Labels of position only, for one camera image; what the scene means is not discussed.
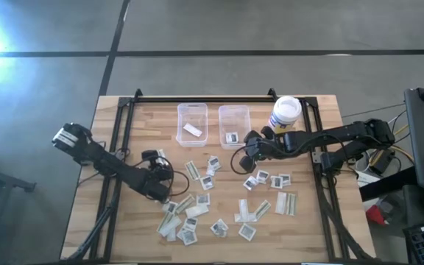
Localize Lysol wipes canister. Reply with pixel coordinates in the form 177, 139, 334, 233
266, 95, 303, 135

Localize clear plastic bin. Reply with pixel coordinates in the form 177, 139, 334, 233
175, 102, 209, 148
218, 105, 252, 151

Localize crumpled antiseptic wipe packet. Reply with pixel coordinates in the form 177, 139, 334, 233
215, 218, 230, 233

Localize black power box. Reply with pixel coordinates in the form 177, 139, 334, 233
368, 149, 397, 176

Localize red object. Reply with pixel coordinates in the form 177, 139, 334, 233
365, 204, 386, 226

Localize black stand legs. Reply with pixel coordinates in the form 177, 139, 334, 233
0, 146, 37, 194

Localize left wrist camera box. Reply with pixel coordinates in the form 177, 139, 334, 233
148, 179, 172, 202

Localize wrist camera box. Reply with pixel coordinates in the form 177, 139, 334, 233
148, 179, 172, 202
238, 155, 258, 174

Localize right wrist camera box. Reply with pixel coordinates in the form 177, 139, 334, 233
238, 155, 258, 174

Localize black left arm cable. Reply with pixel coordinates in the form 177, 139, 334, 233
132, 161, 191, 199

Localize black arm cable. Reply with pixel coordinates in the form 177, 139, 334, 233
132, 161, 191, 199
229, 145, 261, 176

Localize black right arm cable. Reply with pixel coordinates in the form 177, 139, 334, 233
229, 145, 261, 176

